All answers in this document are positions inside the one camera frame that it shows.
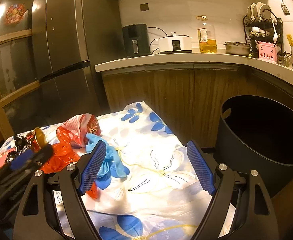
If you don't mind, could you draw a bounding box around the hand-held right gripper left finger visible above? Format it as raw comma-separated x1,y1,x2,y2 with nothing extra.
13,140,107,240

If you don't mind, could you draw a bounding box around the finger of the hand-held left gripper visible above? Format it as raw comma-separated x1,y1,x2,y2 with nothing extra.
10,162,43,181
9,144,54,172

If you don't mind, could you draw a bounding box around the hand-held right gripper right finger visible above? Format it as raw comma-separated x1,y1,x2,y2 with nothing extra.
186,140,279,240

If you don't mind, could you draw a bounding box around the black plastic bag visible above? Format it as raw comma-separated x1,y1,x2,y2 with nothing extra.
7,134,34,164

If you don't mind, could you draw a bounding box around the blue disposable glove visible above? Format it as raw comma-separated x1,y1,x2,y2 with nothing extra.
85,133,131,179

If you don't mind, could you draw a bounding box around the red white plastic bag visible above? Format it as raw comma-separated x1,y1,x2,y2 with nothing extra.
0,147,17,168

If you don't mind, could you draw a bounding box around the red paper cup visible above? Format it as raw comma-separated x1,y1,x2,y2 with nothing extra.
24,127,48,153

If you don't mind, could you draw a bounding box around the red orange plastic bag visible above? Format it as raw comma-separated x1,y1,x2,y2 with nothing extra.
40,126,98,200

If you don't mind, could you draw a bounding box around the black trash bin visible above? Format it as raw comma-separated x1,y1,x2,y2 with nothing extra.
215,95,293,198

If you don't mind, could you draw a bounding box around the pink red printed plastic bag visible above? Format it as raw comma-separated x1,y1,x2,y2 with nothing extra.
62,114,102,148

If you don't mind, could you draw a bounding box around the blue floral tablecloth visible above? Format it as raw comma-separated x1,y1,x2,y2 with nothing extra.
0,101,237,240

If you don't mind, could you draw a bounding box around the wooden kitchen counter cabinet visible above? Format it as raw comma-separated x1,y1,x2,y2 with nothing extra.
95,52,293,148

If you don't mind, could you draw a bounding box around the cooking oil bottle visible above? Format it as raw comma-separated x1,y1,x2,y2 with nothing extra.
196,15,217,53

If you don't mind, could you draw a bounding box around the wooden framed glass door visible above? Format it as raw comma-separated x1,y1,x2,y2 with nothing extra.
0,0,49,140

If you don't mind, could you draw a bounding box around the stainless steel bowl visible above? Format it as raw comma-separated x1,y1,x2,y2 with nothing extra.
223,42,252,56

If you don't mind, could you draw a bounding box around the dark steel refrigerator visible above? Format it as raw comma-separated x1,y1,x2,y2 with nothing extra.
32,0,123,128

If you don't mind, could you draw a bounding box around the white electric cooker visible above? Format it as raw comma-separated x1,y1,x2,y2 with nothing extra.
158,32,192,55

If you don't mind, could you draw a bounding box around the black air fryer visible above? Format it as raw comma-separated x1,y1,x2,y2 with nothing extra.
122,24,149,57

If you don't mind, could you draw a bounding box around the pink utensil holder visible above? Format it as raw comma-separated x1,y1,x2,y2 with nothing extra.
258,41,278,61

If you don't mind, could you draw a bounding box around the black dish rack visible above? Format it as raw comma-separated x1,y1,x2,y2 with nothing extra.
243,2,283,58

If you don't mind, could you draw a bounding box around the colourful round door decoration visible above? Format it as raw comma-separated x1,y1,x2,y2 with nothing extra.
4,3,27,25

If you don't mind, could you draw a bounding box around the white ladle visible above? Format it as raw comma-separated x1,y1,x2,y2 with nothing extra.
271,19,280,47

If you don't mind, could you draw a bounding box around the white plate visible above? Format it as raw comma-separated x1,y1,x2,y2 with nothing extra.
256,2,272,20
247,3,257,20

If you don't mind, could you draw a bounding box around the black power cable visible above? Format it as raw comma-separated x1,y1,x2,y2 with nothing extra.
146,27,168,55

